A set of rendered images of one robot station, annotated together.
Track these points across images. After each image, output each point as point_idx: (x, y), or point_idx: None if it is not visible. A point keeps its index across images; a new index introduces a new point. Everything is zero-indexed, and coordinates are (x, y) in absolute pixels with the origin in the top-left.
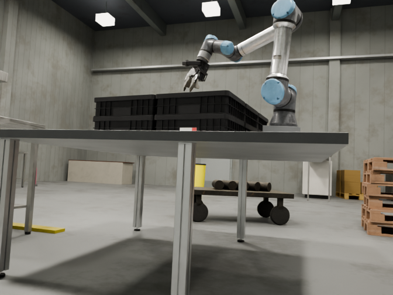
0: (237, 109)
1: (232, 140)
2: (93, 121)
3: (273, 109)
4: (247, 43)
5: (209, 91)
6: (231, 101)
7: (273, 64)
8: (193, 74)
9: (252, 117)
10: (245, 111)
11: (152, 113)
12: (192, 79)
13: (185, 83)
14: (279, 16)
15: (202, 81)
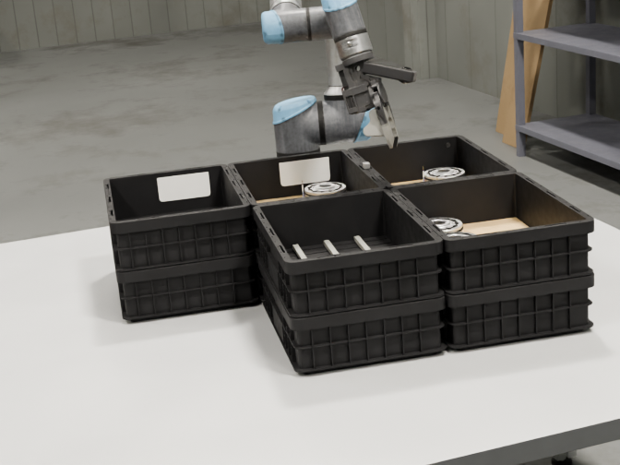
0: (389, 165)
1: None
2: (590, 286)
3: (312, 149)
4: (301, 2)
5: (472, 142)
6: (431, 153)
7: (359, 66)
8: (387, 101)
9: (272, 179)
10: (333, 167)
11: (515, 215)
12: (390, 113)
13: (390, 128)
14: None
15: (359, 113)
